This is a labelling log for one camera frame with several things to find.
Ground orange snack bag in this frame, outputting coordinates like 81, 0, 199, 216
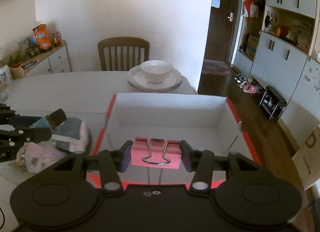
33, 24, 52, 53

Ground dark wooden door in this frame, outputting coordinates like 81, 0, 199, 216
204, 0, 238, 64

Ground white wall cabinet unit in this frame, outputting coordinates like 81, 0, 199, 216
233, 0, 319, 148

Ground white blue tissue pack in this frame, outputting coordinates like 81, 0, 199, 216
50, 118, 91, 153

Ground dark jar on sideboard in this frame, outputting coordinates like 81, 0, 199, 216
52, 32, 61, 47

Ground brown cardboard box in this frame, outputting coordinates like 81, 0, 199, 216
292, 125, 320, 190

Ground white ceramic bowl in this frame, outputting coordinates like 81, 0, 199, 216
140, 60, 174, 84

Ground red white cardboard box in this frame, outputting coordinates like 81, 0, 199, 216
92, 93, 260, 185

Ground pink slippers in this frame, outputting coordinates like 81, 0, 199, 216
239, 81, 257, 94

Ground stacked white plates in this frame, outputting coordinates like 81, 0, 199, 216
127, 65, 183, 93

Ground pink binder clip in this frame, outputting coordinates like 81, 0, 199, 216
131, 137, 182, 169

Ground white sideboard cabinet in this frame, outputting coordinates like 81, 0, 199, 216
10, 40, 72, 79

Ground wooden dining chair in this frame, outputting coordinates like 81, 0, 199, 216
98, 37, 150, 71

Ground clear plastic bag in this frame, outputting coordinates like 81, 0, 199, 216
9, 142, 68, 173

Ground black shoe rack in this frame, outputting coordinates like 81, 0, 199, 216
258, 86, 287, 121

